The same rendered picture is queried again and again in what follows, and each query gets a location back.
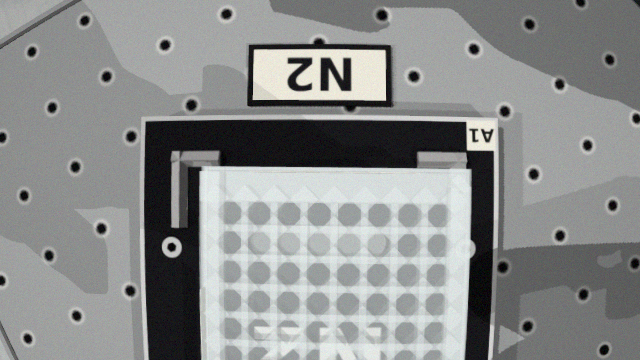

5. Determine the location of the grey flat base plate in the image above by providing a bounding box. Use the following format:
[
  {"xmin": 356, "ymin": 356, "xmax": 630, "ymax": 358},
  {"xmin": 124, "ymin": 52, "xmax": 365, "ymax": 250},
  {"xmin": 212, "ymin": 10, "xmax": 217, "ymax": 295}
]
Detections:
[{"xmin": 0, "ymin": 0, "xmax": 640, "ymax": 360}]

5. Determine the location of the white well plate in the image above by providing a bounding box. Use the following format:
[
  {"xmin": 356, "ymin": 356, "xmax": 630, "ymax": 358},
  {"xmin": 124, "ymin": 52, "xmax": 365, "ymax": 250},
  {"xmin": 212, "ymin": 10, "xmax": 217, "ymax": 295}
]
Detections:
[{"xmin": 199, "ymin": 166, "xmax": 472, "ymax": 360}]

